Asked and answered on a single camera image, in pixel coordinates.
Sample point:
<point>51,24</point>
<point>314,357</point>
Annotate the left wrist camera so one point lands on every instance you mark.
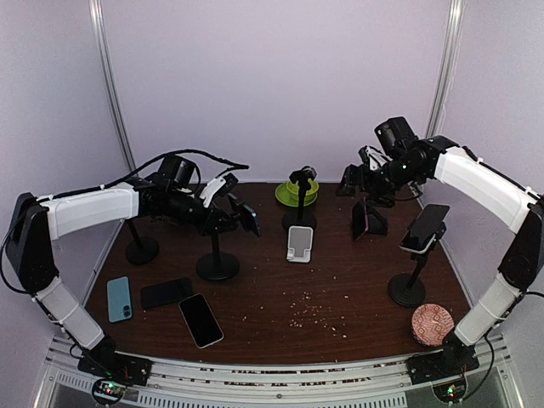
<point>229,183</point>

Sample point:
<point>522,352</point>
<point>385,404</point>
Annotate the teal phone front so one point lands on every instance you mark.
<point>119,300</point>

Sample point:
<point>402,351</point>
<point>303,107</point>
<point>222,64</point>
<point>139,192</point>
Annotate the white phone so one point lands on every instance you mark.
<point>200,320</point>

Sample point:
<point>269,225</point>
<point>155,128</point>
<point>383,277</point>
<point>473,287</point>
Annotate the green plate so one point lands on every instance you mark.
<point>286,198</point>

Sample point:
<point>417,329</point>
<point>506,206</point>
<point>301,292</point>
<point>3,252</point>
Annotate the black wedge phone stand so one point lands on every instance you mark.
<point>373,222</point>

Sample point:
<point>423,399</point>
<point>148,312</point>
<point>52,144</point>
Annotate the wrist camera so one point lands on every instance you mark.
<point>372,157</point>
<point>229,183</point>

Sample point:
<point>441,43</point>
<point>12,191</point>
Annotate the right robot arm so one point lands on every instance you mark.
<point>405,160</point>

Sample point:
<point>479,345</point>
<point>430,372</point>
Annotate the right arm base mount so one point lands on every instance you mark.
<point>442,370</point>

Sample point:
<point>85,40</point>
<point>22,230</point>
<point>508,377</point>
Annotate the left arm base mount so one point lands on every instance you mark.
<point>111,384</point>

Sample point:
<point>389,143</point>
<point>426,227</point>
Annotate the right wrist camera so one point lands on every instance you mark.
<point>372,157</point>

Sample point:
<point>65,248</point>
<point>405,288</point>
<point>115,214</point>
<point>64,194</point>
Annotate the pink phone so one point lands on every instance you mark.
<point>360,223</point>

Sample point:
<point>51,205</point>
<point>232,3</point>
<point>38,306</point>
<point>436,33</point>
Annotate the right aluminium frame post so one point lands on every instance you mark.
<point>447,67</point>

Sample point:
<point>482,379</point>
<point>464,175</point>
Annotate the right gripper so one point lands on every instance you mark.
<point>350,177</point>

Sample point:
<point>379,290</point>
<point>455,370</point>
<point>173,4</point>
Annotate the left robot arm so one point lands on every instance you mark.
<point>38,221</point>

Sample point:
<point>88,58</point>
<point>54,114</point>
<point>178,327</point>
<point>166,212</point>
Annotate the white folding phone stand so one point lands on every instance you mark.
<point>299,244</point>

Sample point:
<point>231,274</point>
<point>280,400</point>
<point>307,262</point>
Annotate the black phone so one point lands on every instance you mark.
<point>424,229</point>
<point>165,293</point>

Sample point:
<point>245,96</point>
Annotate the aluminium frame post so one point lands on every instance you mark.
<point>447,67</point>
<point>99,30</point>

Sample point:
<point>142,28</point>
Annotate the green bowl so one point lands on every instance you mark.
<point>293,189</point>

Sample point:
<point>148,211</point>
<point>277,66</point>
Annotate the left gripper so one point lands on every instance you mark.
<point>210,225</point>

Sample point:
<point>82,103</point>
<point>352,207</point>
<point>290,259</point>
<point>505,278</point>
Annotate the teal phone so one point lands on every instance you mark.
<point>119,300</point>
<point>249,220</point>

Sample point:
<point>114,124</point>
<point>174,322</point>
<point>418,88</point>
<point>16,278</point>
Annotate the left aluminium frame post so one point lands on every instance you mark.
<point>99,30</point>

